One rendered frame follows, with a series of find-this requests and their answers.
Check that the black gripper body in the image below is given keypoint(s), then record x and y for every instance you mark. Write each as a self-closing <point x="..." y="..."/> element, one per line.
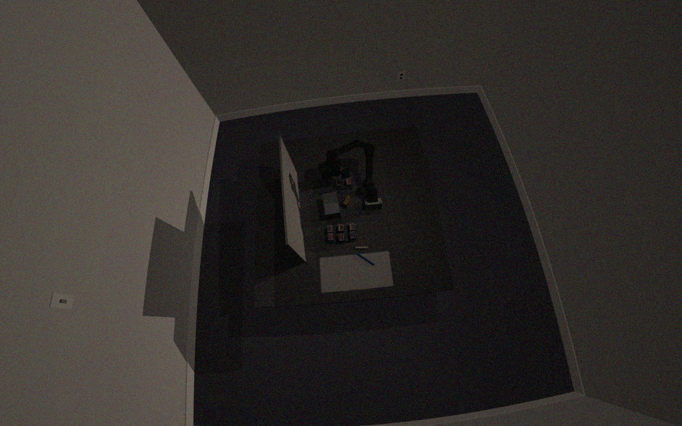
<point x="345" y="172"/>

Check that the beige flat panel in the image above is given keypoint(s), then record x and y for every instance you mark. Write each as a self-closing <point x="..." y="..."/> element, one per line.
<point x="291" y="203"/>

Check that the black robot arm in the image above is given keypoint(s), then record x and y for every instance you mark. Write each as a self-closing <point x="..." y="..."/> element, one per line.
<point x="331" y="163"/>

